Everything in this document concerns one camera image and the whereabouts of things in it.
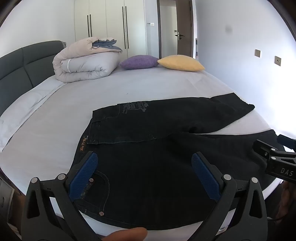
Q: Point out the dark door frame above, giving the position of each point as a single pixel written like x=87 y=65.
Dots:
x=158 y=27

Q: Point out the purple cushion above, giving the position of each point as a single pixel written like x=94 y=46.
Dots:
x=138 y=62

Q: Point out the person's left hand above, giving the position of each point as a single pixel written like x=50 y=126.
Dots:
x=127 y=234

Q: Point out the black denim pants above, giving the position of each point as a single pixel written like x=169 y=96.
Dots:
x=150 y=162

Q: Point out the folded beige duvet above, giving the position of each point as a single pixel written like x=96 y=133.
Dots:
x=85 y=64

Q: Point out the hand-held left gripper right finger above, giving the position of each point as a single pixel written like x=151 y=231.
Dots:
x=205 y=176

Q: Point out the white wardrobe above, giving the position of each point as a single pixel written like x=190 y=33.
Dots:
x=106 y=23

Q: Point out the brown door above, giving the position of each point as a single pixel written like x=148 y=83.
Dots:
x=186 y=18

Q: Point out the bed with white sheet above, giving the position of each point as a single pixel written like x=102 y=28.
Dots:
x=92 y=92

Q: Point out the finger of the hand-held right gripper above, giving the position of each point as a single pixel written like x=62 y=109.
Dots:
x=286 y=141
x=263 y=148

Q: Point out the bronze wall socket plate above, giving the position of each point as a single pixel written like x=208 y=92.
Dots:
x=257 y=53
x=278 y=61

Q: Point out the dark grey padded headboard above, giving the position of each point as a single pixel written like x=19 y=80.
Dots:
x=18 y=69

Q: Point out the white flat pillow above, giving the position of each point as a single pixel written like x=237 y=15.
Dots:
x=25 y=111

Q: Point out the yellow cushion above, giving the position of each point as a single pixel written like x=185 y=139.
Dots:
x=180 y=63

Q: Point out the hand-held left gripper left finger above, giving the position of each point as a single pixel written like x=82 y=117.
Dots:
x=85 y=172

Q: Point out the person's right hand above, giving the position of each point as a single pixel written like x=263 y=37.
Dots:
x=288 y=199

